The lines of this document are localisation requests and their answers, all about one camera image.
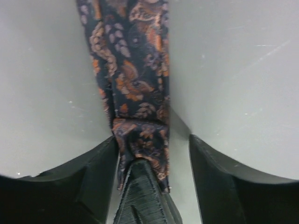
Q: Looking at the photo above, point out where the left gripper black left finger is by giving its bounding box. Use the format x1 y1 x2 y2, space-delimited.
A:
0 137 118 224

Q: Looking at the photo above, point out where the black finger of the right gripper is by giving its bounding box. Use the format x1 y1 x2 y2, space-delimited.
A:
113 159 183 224

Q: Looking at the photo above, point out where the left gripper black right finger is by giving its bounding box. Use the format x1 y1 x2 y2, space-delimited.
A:
189 134 299 224

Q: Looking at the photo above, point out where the dark purple patterned tie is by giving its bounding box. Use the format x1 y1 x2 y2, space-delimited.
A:
76 0 170 194

